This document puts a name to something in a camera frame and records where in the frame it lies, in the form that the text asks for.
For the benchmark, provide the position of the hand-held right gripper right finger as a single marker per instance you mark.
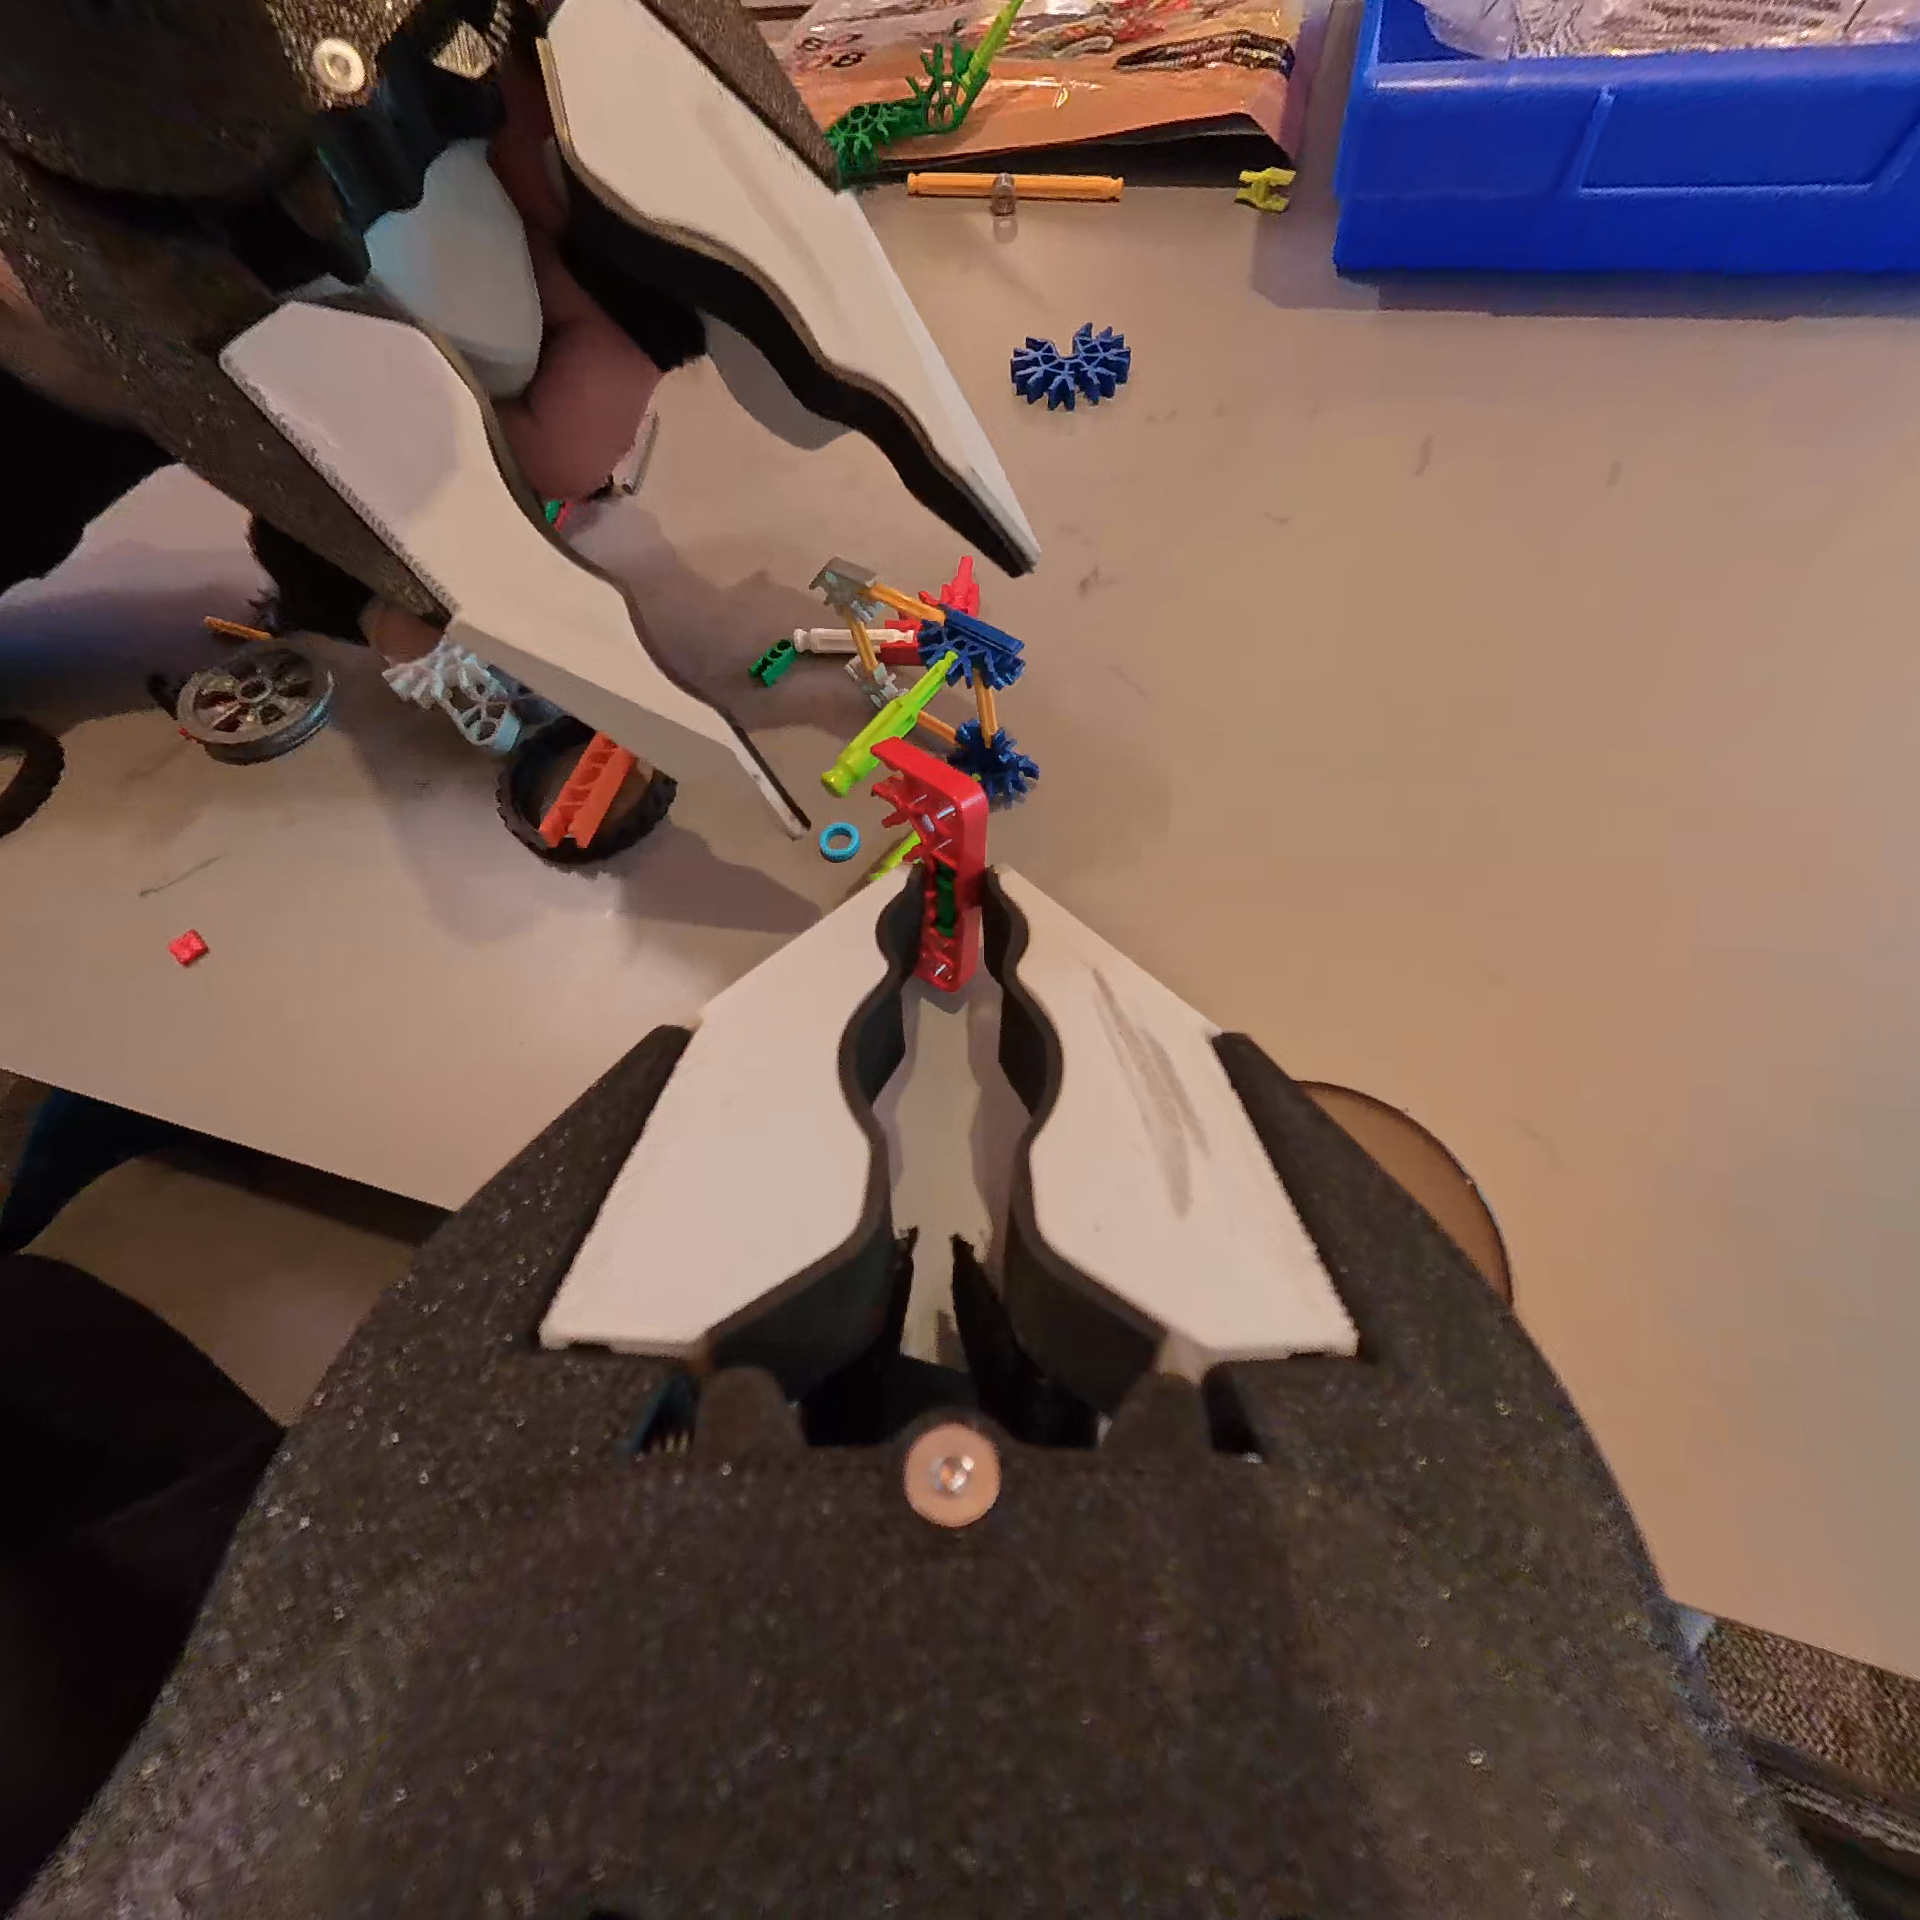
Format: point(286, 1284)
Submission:
point(1185, 1199)

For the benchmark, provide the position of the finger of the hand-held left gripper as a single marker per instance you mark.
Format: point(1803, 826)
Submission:
point(452, 494)
point(749, 195)

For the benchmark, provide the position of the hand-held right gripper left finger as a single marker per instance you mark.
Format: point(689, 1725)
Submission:
point(719, 1199)

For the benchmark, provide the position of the red connectors with green clip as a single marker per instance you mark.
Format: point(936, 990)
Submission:
point(969, 841)

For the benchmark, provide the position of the colourful rod connector toy model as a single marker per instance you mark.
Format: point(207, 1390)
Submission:
point(975, 648)

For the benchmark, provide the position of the person's left forearm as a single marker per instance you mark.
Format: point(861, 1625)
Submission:
point(59, 482)

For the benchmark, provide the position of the person's left hand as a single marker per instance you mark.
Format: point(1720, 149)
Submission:
point(591, 418)

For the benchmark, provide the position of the green spiky toy piece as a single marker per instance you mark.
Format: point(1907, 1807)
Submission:
point(870, 135)

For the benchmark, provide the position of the white snowflake connector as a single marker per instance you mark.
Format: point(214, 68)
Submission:
point(429, 673)

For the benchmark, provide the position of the pale grey connector piece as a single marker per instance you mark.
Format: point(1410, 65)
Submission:
point(486, 724)

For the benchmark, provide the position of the short orange rod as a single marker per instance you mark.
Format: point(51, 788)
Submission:
point(237, 627)

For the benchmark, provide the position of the grey toy wheel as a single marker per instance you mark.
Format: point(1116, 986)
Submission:
point(257, 694)

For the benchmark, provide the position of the orange toy rod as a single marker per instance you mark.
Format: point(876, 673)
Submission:
point(1049, 184)

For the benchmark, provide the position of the orange connector piece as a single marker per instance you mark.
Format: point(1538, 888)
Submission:
point(587, 788)

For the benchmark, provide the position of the green connector piece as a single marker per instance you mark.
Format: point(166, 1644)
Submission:
point(773, 665)

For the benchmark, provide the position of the blue snowflake connector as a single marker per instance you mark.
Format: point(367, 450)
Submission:
point(1071, 367)

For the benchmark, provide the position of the black toy tyre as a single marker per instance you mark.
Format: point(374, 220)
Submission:
point(36, 781)
point(599, 854)

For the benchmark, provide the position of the toy packaging bag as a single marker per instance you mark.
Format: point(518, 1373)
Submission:
point(1123, 88)

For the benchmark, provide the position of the yellow connector piece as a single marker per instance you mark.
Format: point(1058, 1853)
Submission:
point(1269, 186)

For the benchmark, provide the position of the person's leg in jeans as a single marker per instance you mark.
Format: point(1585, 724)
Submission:
point(77, 1169)

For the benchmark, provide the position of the person's torso black sweater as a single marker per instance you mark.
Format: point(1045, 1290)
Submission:
point(88, 1499)

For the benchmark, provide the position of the blue plastic bin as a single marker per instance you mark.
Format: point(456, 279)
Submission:
point(1501, 164)

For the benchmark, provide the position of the crumpled clear plastic bags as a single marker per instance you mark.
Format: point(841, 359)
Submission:
point(1650, 23)

